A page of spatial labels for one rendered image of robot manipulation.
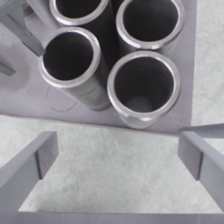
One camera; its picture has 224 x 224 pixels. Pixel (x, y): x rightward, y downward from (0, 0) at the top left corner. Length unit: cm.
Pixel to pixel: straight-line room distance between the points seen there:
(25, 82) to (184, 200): 84
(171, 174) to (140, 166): 14
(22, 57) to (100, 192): 68
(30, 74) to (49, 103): 15
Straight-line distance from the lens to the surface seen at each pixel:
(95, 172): 83
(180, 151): 17
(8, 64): 29
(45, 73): 33
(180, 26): 34
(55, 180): 91
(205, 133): 43
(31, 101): 67
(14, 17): 24
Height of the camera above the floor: 79
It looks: 78 degrees down
